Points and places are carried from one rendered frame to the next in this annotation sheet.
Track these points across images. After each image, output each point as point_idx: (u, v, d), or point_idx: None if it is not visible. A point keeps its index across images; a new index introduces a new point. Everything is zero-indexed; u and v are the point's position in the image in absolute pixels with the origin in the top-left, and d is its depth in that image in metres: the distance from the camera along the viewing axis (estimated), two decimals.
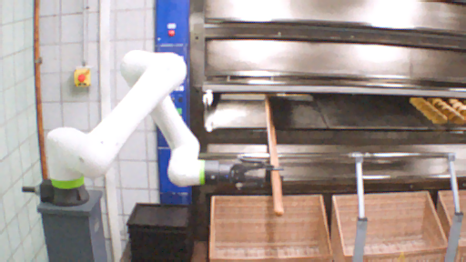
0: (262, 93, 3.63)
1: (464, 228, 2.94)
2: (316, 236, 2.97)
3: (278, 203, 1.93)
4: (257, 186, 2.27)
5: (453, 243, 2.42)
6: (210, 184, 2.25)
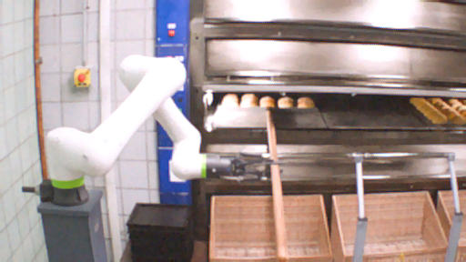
0: (263, 105, 3.32)
1: (464, 228, 2.94)
2: (316, 236, 2.97)
3: (281, 247, 1.62)
4: (257, 179, 2.35)
5: (453, 243, 2.42)
6: (212, 177, 2.33)
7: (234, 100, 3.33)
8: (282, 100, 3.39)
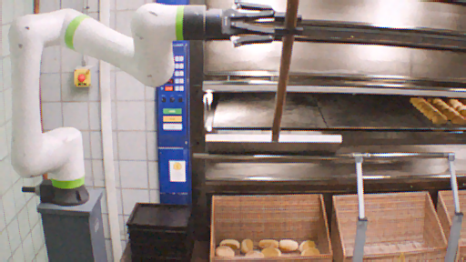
0: None
1: (464, 228, 2.94)
2: (316, 236, 2.98)
3: None
4: (263, 37, 1.45)
5: (453, 243, 2.42)
6: (191, 29, 1.44)
7: None
8: None
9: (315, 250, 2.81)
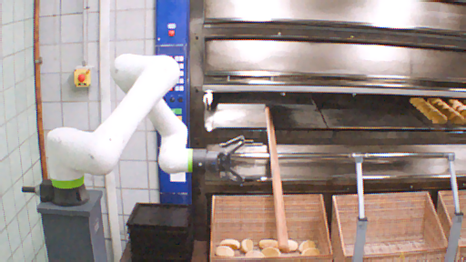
0: None
1: (464, 228, 2.94)
2: (316, 236, 2.98)
3: (282, 236, 1.68)
4: (237, 183, 2.40)
5: (453, 243, 2.42)
6: (198, 171, 2.38)
7: None
8: None
9: (315, 250, 2.81)
